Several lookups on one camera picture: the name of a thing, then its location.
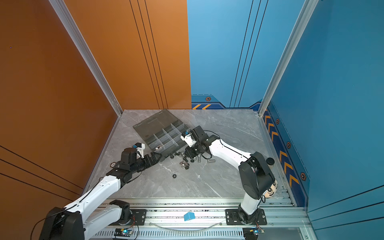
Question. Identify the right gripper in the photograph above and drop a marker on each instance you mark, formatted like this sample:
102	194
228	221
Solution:
190	155

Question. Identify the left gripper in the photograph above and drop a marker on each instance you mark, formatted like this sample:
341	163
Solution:
149	160

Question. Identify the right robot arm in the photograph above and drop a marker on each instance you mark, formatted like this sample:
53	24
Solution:
257	178

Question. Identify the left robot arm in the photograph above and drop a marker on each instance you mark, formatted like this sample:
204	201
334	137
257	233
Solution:
77	220

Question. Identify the grey plastic organizer box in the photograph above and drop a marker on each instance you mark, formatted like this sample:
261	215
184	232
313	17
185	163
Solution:
162	129

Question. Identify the brown jar black lid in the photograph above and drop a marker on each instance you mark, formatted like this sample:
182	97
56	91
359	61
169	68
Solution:
270	161

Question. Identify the left circuit board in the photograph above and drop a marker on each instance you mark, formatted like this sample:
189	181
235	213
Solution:
123	233

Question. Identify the circuit board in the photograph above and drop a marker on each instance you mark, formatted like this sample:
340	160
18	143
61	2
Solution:
252	233
123	233

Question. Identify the plush doll toy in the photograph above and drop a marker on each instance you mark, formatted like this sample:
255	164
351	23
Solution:
270	192

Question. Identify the right circuit board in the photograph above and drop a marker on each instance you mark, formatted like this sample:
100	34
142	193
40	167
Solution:
252	233

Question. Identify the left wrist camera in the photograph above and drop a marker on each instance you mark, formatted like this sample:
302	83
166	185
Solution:
139	147

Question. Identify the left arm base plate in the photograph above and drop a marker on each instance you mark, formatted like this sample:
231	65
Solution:
137	217

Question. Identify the blue block on rail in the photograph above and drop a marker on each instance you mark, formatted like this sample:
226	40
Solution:
189	216

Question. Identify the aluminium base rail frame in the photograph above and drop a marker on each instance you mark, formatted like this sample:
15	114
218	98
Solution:
202	214

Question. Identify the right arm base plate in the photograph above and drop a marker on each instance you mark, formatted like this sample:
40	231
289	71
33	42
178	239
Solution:
239	217

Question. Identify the right aluminium corner post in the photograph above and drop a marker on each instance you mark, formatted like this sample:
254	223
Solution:
295	36

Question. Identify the aluminium corner post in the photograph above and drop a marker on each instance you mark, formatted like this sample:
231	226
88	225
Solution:
295	36
75	34

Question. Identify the left aluminium corner post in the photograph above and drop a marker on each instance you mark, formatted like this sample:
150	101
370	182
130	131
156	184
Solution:
75	34

